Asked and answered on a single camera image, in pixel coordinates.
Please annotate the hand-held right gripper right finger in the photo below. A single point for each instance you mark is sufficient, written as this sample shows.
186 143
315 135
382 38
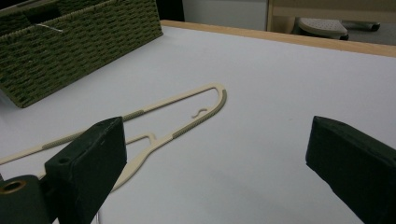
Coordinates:
355 161

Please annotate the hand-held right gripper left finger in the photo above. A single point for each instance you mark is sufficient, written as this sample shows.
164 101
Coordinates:
90 161

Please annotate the green woven basket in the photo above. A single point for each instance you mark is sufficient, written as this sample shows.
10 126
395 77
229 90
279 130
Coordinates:
62 56

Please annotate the beige plastic clothes hanger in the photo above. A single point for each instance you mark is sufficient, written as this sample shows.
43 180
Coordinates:
193 123

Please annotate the grey wheeled footrest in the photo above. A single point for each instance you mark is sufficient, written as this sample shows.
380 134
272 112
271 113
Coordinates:
320 27

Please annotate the beige desk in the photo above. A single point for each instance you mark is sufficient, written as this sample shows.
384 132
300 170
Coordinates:
327 9

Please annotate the black curtain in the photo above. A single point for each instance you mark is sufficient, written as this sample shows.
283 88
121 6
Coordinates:
169 9

